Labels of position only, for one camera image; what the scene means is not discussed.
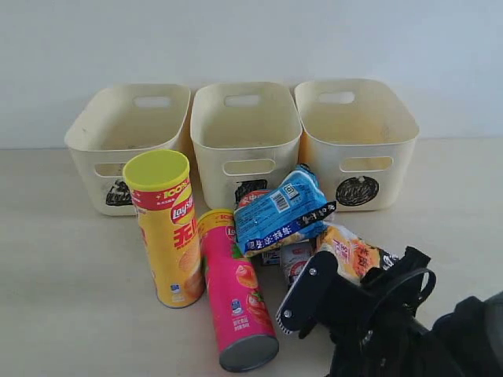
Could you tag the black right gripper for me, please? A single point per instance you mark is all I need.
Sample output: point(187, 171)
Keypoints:
point(373, 325)

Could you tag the pink Lays chips can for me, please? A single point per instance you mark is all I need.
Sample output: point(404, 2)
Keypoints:
point(244, 331)

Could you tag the orange instant noodle packet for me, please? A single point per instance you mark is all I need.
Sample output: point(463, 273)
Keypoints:
point(355, 257)

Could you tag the blue instant noodle packet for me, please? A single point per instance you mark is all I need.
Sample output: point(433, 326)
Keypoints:
point(292, 212)

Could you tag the yellow Lays chips can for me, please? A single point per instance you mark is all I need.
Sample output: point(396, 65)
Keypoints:
point(162, 195)

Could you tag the blue white milk carton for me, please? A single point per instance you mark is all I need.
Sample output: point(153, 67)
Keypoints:
point(293, 258)

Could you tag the purple milk carton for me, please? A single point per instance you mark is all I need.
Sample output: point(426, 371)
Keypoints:
point(270, 258)

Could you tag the cream bin square mark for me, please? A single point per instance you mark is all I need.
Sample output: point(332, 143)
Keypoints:
point(245, 137)

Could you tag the cream bin circle mark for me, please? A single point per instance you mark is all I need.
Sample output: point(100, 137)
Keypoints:
point(358, 139)

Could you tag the cream bin triangle mark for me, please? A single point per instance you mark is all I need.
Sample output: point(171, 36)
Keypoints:
point(120, 123)

